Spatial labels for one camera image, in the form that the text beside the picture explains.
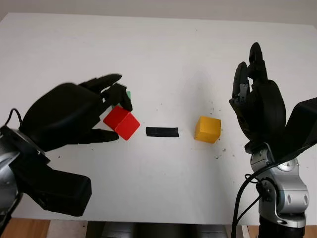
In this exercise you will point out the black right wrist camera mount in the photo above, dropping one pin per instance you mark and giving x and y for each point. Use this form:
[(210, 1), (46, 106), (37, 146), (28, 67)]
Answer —
[(302, 124)]

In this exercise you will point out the green wooden cube block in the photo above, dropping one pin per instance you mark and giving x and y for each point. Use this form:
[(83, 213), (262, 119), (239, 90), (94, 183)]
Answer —
[(128, 95)]

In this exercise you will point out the dark robot torso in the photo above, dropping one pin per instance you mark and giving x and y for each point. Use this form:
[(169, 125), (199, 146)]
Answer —
[(163, 230)]

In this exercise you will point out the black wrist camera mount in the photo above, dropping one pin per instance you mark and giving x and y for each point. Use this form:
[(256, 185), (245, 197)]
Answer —
[(302, 124), (62, 191)]

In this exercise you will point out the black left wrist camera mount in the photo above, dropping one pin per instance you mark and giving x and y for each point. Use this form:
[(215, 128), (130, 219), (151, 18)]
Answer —
[(62, 191)]

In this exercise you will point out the black tape strip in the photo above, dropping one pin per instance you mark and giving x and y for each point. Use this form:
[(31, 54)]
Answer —
[(162, 132)]

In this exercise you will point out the yellow wooden cube block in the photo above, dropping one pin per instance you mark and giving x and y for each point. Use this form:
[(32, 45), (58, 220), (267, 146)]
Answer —
[(208, 129)]

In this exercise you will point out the red wooden cube block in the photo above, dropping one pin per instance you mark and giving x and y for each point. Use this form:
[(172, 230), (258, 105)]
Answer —
[(126, 125)]

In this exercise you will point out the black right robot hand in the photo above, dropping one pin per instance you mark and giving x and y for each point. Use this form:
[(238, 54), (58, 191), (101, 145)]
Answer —
[(265, 111)]

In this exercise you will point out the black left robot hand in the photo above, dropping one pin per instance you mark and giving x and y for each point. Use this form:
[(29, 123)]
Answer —
[(64, 111)]

